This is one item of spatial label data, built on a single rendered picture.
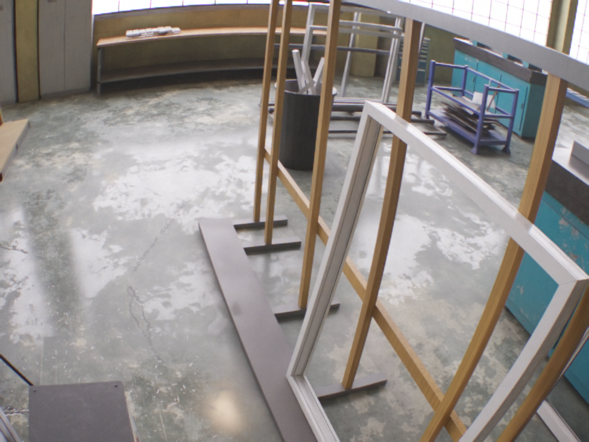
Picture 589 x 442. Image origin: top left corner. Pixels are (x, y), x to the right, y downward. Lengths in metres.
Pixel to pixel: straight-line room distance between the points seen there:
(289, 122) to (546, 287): 2.77
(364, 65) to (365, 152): 7.20
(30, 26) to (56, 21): 0.51
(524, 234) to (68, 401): 1.35
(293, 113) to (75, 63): 4.49
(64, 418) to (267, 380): 1.40
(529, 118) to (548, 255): 6.70
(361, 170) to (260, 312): 1.29
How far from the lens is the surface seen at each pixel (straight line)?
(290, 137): 4.60
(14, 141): 5.96
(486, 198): 1.31
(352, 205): 2.00
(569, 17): 12.87
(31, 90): 8.26
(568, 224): 2.91
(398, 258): 3.68
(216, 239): 3.55
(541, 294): 3.14
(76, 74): 7.99
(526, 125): 7.77
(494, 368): 3.02
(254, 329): 2.83
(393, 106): 6.72
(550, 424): 2.83
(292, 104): 4.47
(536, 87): 7.73
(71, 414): 1.45
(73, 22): 7.86
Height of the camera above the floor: 1.97
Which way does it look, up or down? 31 degrees down
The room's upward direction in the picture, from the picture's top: 5 degrees clockwise
